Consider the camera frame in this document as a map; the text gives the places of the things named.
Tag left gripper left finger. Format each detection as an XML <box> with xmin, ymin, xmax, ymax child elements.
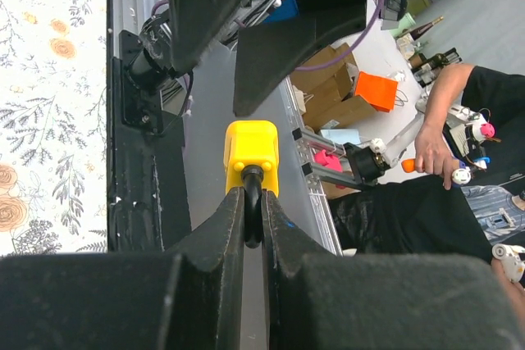
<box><xmin>1</xmin><ymin>188</ymin><xmax>244</xmax><ymax>349</ymax></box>

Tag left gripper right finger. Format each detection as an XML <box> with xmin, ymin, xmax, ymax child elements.
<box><xmin>260</xmin><ymin>191</ymin><xmax>524</xmax><ymax>349</ymax></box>

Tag yellow padlock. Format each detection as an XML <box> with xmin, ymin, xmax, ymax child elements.
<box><xmin>223</xmin><ymin>120</ymin><xmax>280</xmax><ymax>248</ymax></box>

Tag operator forearm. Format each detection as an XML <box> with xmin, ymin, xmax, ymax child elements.
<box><xmin>423</xmin><ymin>64</ymin><xmax>474</xmax><ymax>131</ymax></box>

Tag operator hand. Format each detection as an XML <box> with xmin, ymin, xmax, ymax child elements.
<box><xmin>414</xmin><ymin>122</ymin><xmax>455</xmax><ymax>190</ymax></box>

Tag cardboard boxes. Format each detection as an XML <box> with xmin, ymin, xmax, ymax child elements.
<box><xmin>290</xmin><ymin>54</ymin><xmax>377</xmax><ymax>131</ymax></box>

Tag orange paper bag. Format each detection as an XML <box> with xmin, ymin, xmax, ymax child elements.
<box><xmin>354</xmin><ymin>71</ymin><xmax>399</xmax><ymax>112</ymax></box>

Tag floral table mat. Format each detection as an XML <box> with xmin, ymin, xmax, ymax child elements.
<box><xmin>1</xmin><ymin>0</ymin><xmax>107</xmax><ymax>256</ymax></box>

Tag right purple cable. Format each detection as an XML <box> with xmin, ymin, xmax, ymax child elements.
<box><xmin>147</xmin><ymin>0</ymin><xmax>395</xmax><ymax>117</ymax></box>

